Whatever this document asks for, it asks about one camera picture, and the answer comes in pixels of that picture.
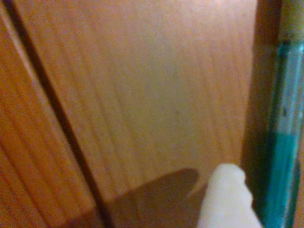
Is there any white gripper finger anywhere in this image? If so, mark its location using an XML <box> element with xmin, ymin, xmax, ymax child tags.
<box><xmin>197</xmin><ymin>163</ymin><xmax>262</xmax><ymax>228</ymax></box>

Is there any teal transparent ballpoint pen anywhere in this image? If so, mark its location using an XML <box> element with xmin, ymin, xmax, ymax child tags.
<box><xmin>257</xmin><ymin>0</ymin><xmax>304</xmax><ymax>228</ymax></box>

